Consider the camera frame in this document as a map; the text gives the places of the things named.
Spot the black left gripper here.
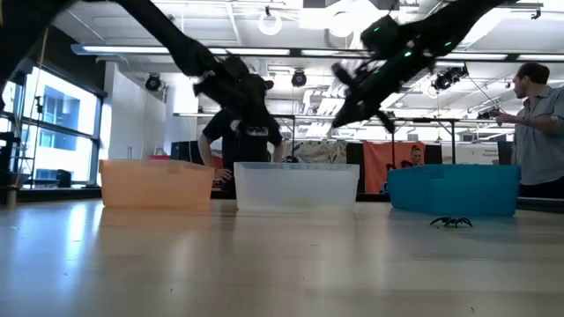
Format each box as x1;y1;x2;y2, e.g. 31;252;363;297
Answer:
193;55;274;111

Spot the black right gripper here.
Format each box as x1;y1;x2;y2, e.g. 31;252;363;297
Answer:
330;56;431;134

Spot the clear plastic bin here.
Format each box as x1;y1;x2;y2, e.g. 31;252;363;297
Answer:
233;161;360;212

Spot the black plastic spider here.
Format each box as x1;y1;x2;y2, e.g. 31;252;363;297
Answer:
429;216;474;229

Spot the orange cloth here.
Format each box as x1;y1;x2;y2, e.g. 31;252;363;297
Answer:
363;140;427;195

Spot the black partition panel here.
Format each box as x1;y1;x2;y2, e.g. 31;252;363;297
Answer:
345;141;367;195

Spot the person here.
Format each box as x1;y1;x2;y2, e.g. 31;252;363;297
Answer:
493;62;564;199
197;105;286;199
398;144;427;169

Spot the grey patterned tarp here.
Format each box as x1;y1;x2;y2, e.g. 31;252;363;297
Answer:
281;139;349;165

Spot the black monitor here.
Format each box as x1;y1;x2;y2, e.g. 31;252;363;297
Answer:
170;140;204;163

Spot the long ceiling light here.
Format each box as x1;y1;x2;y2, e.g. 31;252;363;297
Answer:
70;42;292;57
434;52;508;62
516;53;564;62

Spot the teal plastic bin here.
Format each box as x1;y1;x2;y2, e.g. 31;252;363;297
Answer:
387;164;522;217

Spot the orange plastic bin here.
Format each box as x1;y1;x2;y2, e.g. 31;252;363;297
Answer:
99;158;216;210

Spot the large window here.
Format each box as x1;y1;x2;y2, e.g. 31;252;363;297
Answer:
0;65;105;190

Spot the white ceiling ring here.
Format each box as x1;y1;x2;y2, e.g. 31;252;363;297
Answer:
257;11;283;37

